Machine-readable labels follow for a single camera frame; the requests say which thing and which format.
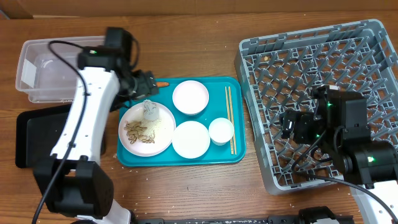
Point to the wooden chopstick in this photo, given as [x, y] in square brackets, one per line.
[229, 119]
[232, 119]

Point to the pink plate with food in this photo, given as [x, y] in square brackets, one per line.
[163, 138]

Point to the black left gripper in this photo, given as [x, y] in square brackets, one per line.
[143, 83]

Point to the black bin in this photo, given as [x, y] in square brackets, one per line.
[37, 131]

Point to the clear plastic bin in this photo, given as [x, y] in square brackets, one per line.
[43, 76]

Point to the right wooden chopstick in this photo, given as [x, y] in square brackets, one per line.
[232, 119]

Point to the paper napkin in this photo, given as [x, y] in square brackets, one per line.
[151, 110]

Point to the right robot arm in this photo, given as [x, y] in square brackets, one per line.
[338, 127]

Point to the small white cup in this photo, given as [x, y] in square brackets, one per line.
[221, 130]

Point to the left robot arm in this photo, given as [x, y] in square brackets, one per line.
[70, 179]

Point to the left wooden chopstick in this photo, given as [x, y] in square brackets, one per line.
[229, 119]

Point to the teal serving tray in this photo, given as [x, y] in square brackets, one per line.
[216, 108]

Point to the grey dishwasher rack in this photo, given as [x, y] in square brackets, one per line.
[277, 73]

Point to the rice and meat leftovers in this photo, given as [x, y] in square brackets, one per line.
[140, 129]

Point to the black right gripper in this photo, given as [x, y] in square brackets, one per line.
[302, 121]

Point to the orange carrot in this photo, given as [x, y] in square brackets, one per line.
[162, 84]

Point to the white bowl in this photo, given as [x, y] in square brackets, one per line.
[191, 140]

